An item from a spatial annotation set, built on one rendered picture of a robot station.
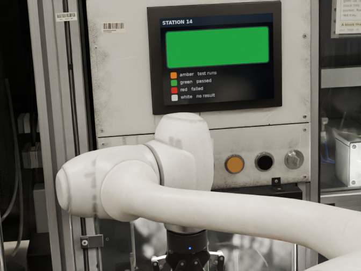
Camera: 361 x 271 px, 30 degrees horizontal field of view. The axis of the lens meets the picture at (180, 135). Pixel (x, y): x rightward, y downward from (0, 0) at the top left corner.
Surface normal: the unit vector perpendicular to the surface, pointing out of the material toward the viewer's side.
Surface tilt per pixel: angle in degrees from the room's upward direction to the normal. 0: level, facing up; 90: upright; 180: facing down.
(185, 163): 82
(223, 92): 90
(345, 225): 41
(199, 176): 91
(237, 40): 90
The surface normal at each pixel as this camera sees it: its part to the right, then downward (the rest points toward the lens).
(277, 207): -0.32, -0.59
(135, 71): 0.13, 0.22
